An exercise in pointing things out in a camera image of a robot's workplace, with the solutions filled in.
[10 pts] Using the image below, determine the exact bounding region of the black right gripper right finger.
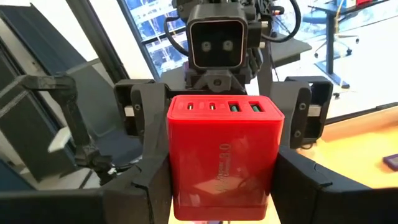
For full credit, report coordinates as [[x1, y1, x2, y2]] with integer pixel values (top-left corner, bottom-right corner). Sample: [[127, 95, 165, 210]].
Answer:
[[272, 145, 398, 224]]

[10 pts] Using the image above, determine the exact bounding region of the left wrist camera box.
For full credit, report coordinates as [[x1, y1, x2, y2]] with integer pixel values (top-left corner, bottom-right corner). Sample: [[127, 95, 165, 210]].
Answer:
[[185, 3, 249, 70]]

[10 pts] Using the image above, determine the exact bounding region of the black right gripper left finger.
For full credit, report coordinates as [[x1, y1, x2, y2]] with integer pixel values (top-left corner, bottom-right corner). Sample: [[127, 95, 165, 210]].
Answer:
[[0, 146, 172, 224]]

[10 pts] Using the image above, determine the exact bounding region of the large red USB charger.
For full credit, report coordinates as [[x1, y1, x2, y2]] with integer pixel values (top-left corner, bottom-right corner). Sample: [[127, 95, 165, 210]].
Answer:
[[166, 94, 285, 222]]

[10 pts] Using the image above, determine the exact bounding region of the wheeled office chair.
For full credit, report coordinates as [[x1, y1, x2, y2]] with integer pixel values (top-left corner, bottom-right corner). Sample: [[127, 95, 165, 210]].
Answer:
[[303, 11, 361, 59]]

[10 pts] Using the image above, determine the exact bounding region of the blue metal desk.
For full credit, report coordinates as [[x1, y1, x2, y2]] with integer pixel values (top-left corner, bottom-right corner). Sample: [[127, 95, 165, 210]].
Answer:
[[307, 0, 389, 90]]

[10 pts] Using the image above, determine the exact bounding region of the black mini digital clock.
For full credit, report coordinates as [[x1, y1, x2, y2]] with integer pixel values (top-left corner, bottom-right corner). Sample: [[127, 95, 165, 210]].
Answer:
[[382, 154, 398, 172]]

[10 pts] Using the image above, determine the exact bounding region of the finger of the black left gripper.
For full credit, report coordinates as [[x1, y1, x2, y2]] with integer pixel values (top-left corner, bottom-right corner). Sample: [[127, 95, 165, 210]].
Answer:
[[113, 79, 170, 166], [269, 76, 334, 150]]

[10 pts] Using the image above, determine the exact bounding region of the large window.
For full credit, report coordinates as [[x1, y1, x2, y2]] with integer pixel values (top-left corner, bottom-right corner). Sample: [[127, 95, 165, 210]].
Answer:
[[116, 0, 193, 78]]

